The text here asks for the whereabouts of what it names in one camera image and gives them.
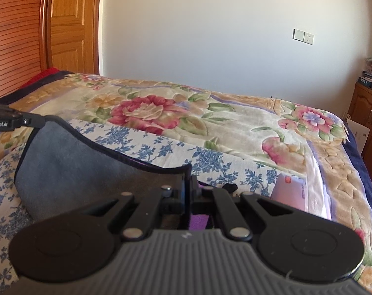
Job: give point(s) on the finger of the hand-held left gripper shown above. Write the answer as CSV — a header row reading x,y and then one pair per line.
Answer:
x,y
32,121

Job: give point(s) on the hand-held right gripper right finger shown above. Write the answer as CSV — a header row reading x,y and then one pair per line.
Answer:
x,y
195,195

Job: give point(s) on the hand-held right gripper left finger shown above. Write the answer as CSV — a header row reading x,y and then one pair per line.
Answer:
x,y
180,197

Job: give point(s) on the grey towel with black edge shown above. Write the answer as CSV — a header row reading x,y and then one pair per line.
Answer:
x,y
81,166

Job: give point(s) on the purple cloth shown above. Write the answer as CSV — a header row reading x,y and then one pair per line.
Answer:
x,y
198,222

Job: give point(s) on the red cloth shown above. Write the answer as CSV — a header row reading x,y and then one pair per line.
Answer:
x,y
41,78

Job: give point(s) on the blue floral white sheet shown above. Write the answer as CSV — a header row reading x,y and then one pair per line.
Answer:
x,y
161,147

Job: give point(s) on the floral plush blanket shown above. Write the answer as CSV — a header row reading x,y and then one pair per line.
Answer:
x,y
222,123

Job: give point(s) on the slatted wooden headboard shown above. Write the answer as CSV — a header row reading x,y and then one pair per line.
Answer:
x,y
10,37

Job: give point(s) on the pink box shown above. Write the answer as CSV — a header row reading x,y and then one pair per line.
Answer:
x,y
290,192

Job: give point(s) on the wooden panel door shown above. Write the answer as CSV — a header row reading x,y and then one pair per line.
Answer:
x,y
73,21

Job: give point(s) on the dark navy blanket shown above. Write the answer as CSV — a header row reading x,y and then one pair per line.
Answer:
x,y
365,175

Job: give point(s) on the white flat box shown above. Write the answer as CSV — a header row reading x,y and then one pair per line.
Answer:
x,y
359,135

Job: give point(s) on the wooden cabinet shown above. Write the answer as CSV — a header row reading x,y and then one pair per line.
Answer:
x,y
365,110

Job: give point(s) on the white wall socket plate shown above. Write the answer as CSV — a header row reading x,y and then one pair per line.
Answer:
x,y
304,36

